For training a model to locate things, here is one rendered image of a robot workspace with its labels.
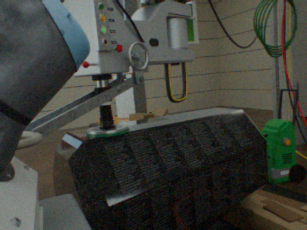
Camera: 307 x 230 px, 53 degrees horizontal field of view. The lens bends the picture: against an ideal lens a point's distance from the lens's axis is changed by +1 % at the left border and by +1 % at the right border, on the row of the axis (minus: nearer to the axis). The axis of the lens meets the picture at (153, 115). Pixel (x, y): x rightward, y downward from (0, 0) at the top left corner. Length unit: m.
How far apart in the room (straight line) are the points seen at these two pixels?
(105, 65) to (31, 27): 0.97
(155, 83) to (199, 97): 1.47
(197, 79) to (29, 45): 8.56
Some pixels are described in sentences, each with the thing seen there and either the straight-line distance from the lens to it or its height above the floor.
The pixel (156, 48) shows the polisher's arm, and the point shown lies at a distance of 1.77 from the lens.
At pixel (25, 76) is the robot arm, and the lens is 0.50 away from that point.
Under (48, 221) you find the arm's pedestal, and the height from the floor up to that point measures 0.85.
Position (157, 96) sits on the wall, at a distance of 8.37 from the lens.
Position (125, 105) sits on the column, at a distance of 2.55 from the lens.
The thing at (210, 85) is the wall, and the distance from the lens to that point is 9.22.
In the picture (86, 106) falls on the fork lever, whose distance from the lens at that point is 1.43.
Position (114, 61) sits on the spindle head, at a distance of 1.50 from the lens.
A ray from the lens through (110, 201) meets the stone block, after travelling 1.34.
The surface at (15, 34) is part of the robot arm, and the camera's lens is 0.50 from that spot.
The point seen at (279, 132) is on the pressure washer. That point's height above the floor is 0.49.
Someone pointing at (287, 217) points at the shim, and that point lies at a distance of 2.11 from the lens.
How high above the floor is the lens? 1.13
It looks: 8 degrees down
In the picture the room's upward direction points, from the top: 5 degrees counter-clockwise
